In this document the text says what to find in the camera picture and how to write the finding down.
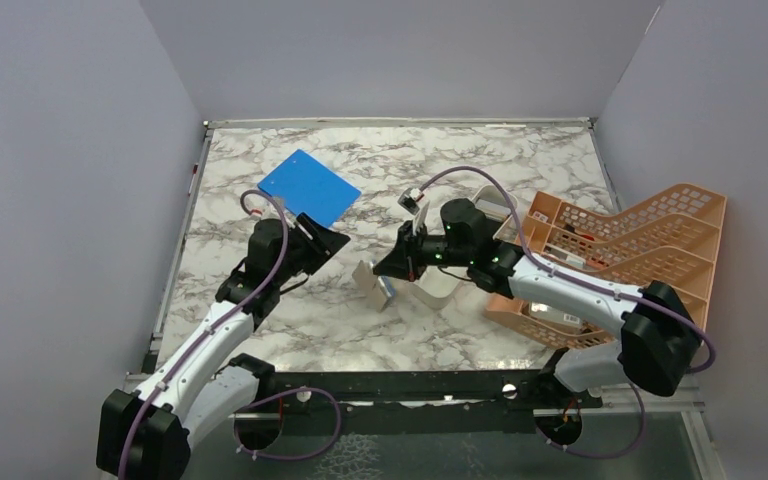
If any white oblong tray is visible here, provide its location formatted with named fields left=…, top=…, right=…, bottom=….
left=408, top=184, right=507, bottom=310

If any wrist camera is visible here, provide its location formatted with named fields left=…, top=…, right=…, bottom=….
left=261, top=196, right=296, bottom=225
left=398, top=188, right=429, bottom=232

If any orange plastic file rack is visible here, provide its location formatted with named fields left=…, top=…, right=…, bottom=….
left=522, top=183, right=727, bottom=328

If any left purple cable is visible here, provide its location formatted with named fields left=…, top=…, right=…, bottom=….
left=116, top=189, right=343, bottom=480

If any stack of cards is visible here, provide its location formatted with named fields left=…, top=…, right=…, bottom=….
left=476, top=200, right=511, bottom=222

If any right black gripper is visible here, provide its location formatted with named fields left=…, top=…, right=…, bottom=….
left=374, top=219, right=473, bottom=283

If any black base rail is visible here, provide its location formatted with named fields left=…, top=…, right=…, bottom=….
left=229, top=369, right=570, bottom=436

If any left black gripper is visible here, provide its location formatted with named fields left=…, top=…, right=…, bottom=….
left=274, top=213, right=351, bottom=286

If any beige card holder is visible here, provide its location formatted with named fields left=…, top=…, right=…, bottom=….
left=352, top=260, right=397, bottom=312

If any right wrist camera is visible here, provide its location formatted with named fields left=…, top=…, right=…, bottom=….
left=398, top=188, right=429, bottom=232

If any purple cable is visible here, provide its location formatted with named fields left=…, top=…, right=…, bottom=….
left=417, top=165, right=717, bottom=461
left=116, top=189, right=343, bottom=480

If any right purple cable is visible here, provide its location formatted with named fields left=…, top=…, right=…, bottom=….
left=417, top=165, right=717, bottom=461

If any blue plastic board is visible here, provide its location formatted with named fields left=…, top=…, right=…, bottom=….
left=257, top=150, right=361, bottom=228

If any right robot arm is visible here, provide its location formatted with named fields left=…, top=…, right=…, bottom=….
left=373, top=198, right=703, bottom=407

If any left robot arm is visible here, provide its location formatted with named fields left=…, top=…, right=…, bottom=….
left=96, top=214, right=350, bottom=479

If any box in orange rack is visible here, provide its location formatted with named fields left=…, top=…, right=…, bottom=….
left=526, top=302, right=585, bottom=334

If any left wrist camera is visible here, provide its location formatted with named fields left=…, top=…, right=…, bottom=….
left=261, top=196, right=296, bottom=225

